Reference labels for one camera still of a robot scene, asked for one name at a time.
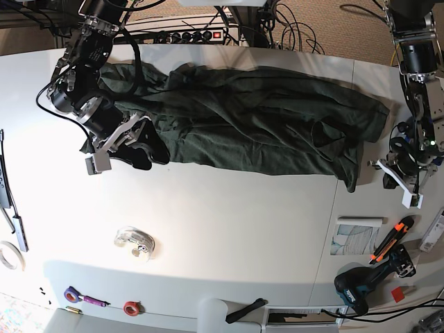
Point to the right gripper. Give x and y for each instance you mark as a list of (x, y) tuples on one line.
[(133, 140)]

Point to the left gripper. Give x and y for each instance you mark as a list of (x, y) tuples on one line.
[(401, 170)]

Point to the dark green t-shirt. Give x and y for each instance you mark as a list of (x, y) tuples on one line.
[(265, 120)]

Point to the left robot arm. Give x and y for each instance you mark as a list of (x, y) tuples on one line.
[(414, 156)]

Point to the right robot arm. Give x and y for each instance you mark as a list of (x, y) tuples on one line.
[(76, 95)]

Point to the orange black utility knife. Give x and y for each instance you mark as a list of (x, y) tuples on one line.
[(391, 239)]

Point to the paper instruction booklet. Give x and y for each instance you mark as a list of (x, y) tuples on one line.
[(355, 235)]

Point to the white rectangular device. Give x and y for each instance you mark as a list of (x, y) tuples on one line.
[(432, 235)]

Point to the red square card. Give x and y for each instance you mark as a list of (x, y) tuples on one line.
[(398, 294)]

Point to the black power strip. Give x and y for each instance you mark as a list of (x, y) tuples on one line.
[(189, 37)]

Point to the grey usb hub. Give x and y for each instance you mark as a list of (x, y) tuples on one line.
[(20, 233)]

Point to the dark remote control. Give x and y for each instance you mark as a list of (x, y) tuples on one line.
[(4, 195)]

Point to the purple marker pen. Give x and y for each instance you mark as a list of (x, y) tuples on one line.
[(94, 301)]

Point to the red tape roll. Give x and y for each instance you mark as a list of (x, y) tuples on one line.
[(132, 308)]

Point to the purple tape roll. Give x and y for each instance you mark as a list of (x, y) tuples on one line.
[(72, 295)]

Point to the white tape roll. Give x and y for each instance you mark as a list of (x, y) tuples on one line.
[(11, 257)]

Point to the gold green small cylinder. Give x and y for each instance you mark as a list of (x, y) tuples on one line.
[(73, 310)]

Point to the black cordless drill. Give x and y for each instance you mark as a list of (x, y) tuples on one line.
[(354, 285)]

